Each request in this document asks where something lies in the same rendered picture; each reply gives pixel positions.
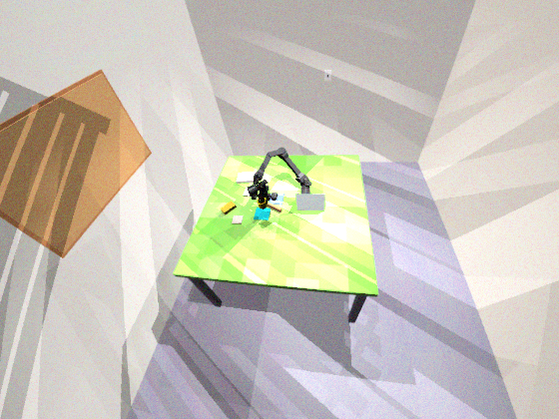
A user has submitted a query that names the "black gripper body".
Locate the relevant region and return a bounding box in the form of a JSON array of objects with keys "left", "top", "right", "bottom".
[{"left": 252, "top": 191, "right": 278, "bottom": 201}]

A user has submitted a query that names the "white flat bar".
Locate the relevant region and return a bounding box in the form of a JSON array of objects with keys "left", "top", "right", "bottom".
[{"left": 237, "top": 172, "right": 256, "bottom": 184}]

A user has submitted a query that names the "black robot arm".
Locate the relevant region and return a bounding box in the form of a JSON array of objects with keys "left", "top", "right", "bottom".
[{"left": 247, "top": 147, "right": 312, "bottom": 196}]

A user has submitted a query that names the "yellow rectangular block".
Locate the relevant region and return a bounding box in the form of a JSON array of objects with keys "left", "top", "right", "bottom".
[{"left": 220, "top": 201, "right": 236, "bottom": 214}]

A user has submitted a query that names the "peach flat bar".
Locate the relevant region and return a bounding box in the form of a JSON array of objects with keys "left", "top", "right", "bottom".
[{"left": 268, "top": 202, "right": 282, "bottom": 212}]

